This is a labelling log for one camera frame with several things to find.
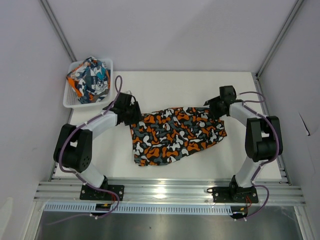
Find orange black camo shorts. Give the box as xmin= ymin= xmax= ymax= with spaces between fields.
xmin=130 ymin=107 xmax=227 ymax=167

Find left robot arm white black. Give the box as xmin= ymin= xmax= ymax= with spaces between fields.
xmin=53 ymin=92 xmax=142 ymax=192

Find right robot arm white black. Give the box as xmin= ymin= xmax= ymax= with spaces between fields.
xmin=204 ymin=85 xmax=283 ymax=202

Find blue orange patterned shorts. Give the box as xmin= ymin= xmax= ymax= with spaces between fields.
xmin=66 ymin=56 xmax=111 ymax=104

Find white plastic basket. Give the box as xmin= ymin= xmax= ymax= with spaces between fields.
xmin=63 ymin=58 xmax=115 ymax=109

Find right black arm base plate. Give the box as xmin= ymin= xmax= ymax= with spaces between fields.
xmin=206 ymin=186 xmax=259 ymax=204

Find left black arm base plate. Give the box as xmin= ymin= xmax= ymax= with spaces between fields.
xmin=79 ymin=184 xmax=125 ymax=201

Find white slotted cable duct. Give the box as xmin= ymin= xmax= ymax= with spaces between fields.
xmin=43 ymin=202 xmax=233 ymax=216

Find aluminium mounting rail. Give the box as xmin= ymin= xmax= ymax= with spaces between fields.
xmin=33 ymin=177 xmax=306 ymax=206

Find right aluminium frame post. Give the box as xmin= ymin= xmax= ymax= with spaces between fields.
xmin=255 ymin=0 xmax=306 ymax=80

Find aluminium frame post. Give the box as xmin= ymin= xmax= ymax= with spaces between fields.
xmin=255 ymin=0 xmax=306 ymax=80
xmin=38 ymin=0 xmax=77 ymax=62

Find left aluminium frame post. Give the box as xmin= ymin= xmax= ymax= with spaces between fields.
xmin=38 ymin=0 xmax=77 ymax=62

